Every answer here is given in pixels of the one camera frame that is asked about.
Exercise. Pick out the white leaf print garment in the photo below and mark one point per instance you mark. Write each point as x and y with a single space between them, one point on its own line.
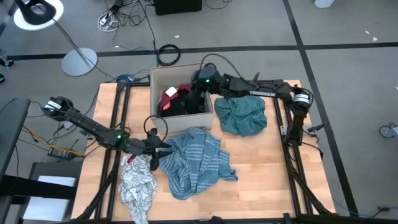
136 186

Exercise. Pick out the black desk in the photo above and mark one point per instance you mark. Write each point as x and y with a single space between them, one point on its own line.
12 130

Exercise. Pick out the beige fabric storage box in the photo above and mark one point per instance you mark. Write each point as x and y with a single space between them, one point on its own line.
183 123

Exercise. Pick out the teal dotted shirt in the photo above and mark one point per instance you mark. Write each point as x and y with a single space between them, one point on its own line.
241 116

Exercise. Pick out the blue plaid shirt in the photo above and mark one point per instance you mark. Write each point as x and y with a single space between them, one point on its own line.
196 161

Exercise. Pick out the pink knit garment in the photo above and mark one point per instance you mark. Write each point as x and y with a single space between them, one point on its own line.
166 105

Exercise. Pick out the black box on floor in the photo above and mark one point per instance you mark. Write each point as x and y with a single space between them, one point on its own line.
177 6

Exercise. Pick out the grey caster wheel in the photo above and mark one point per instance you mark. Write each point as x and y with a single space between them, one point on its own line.
387 131

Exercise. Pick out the black cart with white panel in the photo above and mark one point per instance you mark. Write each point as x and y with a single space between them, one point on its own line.
56 169

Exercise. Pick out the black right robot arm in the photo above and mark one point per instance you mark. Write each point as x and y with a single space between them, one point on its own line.
264 88

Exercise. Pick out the black Puma waistband underwear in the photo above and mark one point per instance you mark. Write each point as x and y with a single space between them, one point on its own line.
177 109

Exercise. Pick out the white paper tag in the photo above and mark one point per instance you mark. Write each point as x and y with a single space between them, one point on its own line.
171 91

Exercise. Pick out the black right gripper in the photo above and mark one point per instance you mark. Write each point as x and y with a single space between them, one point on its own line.
206 79

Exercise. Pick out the black aluminium frame rails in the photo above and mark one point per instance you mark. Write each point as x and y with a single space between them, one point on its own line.
121 85
276 112

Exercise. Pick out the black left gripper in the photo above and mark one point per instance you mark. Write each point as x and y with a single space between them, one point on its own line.
152 146

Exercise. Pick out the black power adapter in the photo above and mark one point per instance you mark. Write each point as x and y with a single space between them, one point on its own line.
60 153

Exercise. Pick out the white floor object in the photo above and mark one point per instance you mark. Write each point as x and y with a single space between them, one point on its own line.
323 3

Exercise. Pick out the dark red garment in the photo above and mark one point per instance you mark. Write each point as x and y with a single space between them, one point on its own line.
166 99

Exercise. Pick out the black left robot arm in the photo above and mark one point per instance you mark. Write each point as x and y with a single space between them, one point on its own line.
84 123

